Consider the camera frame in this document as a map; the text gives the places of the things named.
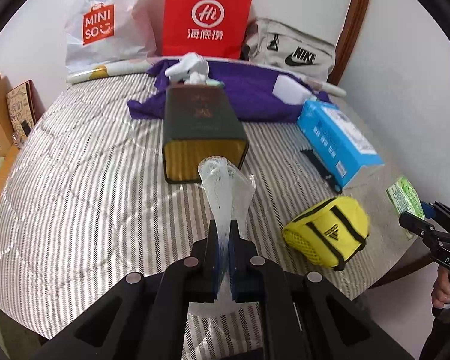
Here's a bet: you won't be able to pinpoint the rolled white patterned paper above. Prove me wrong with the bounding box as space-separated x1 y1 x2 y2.
66 57 347 98

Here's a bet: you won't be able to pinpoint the striped bed quilt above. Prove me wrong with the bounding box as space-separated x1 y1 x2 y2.
0 74 413 359

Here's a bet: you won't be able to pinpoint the person right hand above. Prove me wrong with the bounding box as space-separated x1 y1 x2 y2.
431 266 450 309

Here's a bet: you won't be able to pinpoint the white mesh cloth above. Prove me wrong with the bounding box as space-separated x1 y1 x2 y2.
189 156 256 318

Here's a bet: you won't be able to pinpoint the white sponge block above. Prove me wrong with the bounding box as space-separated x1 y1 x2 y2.
272 75 317 106

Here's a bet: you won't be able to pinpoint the grey Nike bag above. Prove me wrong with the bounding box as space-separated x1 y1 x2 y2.
241 19 336 81

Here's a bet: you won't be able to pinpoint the brown wooden door frame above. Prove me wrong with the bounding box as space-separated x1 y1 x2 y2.
328 0 370 86

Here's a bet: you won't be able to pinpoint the yellow Adidas pouch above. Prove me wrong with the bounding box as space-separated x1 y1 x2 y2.
282 196 370 272

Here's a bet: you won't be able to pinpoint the dark green tin box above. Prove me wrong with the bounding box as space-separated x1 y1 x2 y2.
162 85 249 185

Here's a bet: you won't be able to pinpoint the white Miniso plastic bag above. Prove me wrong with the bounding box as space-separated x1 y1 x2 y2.
65 0 157 73

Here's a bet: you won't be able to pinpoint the white socks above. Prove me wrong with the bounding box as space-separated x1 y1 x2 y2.
165 52 224 87

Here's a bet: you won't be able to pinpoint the brown patterned box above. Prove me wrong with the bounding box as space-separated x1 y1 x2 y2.
6 80 37 139

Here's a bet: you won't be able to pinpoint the red Haidilao paper bag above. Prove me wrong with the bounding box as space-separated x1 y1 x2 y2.
161 0 252 59

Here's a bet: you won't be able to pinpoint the green wet wipes pack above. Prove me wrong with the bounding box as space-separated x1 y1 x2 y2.
386 176 425 219

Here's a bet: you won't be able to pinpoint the blue tissue pack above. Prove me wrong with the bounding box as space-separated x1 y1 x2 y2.
297 100 385 188

